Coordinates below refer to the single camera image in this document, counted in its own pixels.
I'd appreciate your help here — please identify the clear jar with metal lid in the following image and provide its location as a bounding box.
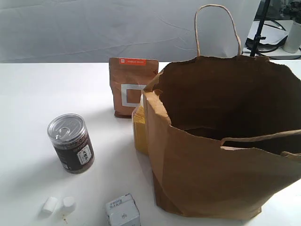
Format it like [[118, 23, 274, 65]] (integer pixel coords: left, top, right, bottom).
[[47, 113, 95, 174]]

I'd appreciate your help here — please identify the white marshmallow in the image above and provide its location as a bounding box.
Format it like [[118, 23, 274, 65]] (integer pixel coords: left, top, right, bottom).
[[42, 196, 58, 214], [63, 196, 76, 213]]

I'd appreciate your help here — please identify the right white marshmallow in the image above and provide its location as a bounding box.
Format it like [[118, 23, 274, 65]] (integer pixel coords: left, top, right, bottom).
[[63, 196, 76, 213]]

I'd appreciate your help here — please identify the yellow grain plastic container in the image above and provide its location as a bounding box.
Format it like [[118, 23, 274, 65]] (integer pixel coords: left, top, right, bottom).
[[132, 95, 149, 155]]

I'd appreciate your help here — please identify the brown coffee pouch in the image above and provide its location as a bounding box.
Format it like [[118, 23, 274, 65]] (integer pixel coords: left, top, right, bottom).
[[109, 57, 158, 118]]

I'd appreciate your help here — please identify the black cable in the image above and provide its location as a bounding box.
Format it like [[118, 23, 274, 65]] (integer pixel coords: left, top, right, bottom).
[[244, 19, 288, 54]]

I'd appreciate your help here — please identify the left white marshmallow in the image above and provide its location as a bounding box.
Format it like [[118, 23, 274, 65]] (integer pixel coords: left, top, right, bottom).
[[42, 196, 58, 214]]

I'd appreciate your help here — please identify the grey carton box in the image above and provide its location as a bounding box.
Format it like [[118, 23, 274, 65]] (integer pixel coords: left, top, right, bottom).
[[105, 193, 141, 226]]

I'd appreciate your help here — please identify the white cylindrical bottle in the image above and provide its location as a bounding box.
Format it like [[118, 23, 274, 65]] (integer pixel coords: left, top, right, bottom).
[[283, 21, 301, 53]]

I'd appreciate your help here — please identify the white paper sheet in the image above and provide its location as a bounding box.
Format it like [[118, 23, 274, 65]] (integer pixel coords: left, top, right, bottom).
[[247, 21, 288, 45]]

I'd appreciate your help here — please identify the black tripod stand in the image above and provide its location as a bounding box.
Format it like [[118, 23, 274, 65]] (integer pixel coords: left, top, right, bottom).
[[245, 0, 271, 57]]

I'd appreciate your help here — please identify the brown paper bag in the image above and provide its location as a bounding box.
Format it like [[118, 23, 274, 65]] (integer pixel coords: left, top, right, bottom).
[[140, 4, 301, 220]]

